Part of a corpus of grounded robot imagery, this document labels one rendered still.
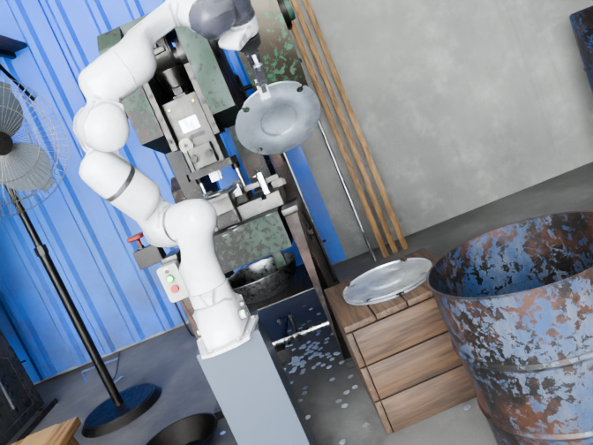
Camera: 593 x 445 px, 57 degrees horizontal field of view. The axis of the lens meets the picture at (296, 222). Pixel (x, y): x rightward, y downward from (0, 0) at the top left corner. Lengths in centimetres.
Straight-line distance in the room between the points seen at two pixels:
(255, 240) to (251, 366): 65
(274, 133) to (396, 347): 79
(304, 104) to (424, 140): 176
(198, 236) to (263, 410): 51
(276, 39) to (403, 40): 170
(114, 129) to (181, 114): 90
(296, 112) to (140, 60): 62
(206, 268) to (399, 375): 62
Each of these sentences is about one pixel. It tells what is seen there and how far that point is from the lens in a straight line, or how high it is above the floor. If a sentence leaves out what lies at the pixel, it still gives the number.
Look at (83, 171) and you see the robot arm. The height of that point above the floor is 100.
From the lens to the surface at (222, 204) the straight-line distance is 210.
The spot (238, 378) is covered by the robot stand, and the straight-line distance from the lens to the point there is 155.
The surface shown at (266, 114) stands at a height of 97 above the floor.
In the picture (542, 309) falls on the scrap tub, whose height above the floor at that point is 44.
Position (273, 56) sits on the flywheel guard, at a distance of 190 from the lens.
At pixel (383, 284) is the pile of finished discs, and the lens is 169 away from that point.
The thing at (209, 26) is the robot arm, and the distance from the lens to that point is 147.
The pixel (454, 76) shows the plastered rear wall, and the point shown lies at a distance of 354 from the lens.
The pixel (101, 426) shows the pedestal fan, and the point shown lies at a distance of 270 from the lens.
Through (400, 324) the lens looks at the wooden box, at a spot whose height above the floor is 29.
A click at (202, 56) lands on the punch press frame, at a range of 215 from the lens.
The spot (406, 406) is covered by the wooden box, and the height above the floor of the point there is 6.
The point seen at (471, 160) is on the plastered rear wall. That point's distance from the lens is 357.
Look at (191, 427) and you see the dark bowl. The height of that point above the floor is 4.
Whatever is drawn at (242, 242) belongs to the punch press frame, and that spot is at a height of 58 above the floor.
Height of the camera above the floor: 91
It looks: 9 degrees down
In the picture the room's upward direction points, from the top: 23 degrees counter-clockwise
